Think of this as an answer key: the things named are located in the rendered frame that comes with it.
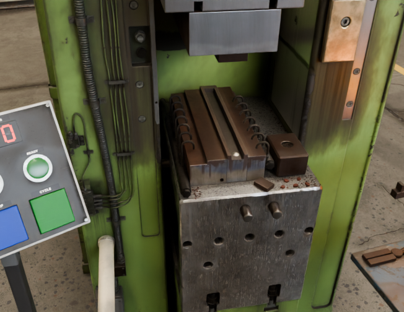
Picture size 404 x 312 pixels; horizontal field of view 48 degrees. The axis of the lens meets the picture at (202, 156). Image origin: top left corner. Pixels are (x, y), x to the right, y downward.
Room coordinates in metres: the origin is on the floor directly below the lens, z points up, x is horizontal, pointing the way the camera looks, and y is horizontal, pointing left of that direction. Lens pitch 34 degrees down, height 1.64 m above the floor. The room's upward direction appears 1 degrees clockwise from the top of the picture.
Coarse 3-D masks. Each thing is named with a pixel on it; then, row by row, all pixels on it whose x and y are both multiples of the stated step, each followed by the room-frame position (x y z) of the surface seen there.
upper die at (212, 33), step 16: (176, 16) 1.16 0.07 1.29; (192, 16) 0.94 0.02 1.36; (208, 16) 0.95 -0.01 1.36; (224, 16) 0.95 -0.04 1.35; (240, 16) 0.96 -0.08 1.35; (256, 16) 0.97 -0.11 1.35; (272, 16) 0.97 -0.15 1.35; (192, 32) 0.94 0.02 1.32; (208, 32) 0.95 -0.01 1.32; (224, 32) 0.95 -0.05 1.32; (240, 32) 0.96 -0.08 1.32; (256, 32) 0.97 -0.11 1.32; (272, 32) 0.97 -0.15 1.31; (192, 48) 0.94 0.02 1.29; (208, 48) 0.95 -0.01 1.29; (224, 48) 0.95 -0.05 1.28; (240, 48) 0.96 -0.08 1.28; (256, 48) 0.97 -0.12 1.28; (272, 48) 0.97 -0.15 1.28
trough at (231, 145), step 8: (208, 96) 1.33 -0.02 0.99; (216, 96) 1.32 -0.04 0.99; (216, 104) 1.27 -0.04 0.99; (216, 112) 1.22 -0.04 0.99; (224, 112) 1.20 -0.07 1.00; (224, 120) 1.17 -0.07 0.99; (224, 128) 1.12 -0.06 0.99; (232, 128) 1.10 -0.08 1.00; (224, 136) 1.08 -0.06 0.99; (232, 136) 1.08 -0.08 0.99; (232, 144) 1.03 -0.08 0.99; (232, 152) 0.99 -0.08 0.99; (240, 152) 0.99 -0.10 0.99
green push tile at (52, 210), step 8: (56, 192) 0.75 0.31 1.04; (64, 192) 0.76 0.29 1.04; (32, 200) 0.72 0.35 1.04; (40, 200) 0.73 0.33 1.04; (48, 200) 0.73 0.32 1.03; (56, 200) 0.74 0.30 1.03; (64, 200) 0.75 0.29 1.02; (32, 208) 0.71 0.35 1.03; (40, 208) 0.72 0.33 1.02; (48, 208) 0.72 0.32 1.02; (56, 208) 0.73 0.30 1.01; (64, 208) 0.74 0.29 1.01; (40, 216) 0.71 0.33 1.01; (48, 216) 0.71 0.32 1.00; (56, 216) 0.72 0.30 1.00; (64, 216) 0.73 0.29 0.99; (72, 216) 0.73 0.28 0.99; (40, 224) 0.70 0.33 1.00; (48, 224) 0.71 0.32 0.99; (56, 224) 0.71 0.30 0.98; (64, 224) 0.72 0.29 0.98; (40, 232) 0.69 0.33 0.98
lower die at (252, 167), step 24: (192, 96) 1.32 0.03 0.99; (192, 120) 1.18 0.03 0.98; (216, 120) 1.14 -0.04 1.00; (240, 120) 1.16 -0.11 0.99; (216, 144) 1.03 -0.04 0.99; (240, 144) 1.01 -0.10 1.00; (192, 168) 0.94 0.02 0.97; (216, 168) 0.95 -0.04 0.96; (240, 168) 0.96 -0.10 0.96; (264, 168) 0.98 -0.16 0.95
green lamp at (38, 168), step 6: (30, 162) 0.77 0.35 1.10; (36, 162) 0.77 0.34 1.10; (42, 162) 0.78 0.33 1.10; (30, 168) 0.76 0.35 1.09; (36, 168) 0.76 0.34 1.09; (42, 168) 0.77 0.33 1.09; (48, 168) 0.78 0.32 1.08; (30, 174) 0.75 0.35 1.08; (36, 174) 0.76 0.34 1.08; (42, 174) 0.76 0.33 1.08
